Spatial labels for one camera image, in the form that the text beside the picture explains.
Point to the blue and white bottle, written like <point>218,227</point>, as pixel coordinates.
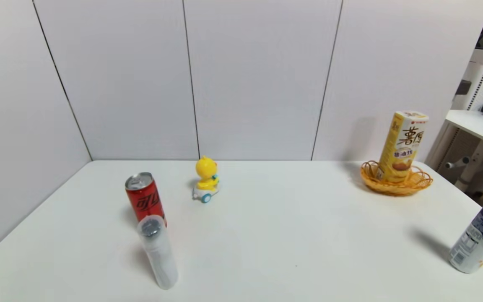
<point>480,235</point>

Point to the red cola can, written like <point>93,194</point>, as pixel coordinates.
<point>145,201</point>

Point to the yellow potato chips box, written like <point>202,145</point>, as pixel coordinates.
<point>403,147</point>

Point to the white side desk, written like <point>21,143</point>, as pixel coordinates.
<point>472,123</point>

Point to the translucent white plastic bottle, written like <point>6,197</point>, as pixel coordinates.
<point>160,256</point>

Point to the yellow woven basket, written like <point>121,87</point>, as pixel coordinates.
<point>396,188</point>

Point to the yellow duck toy car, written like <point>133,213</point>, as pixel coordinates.
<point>206,172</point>

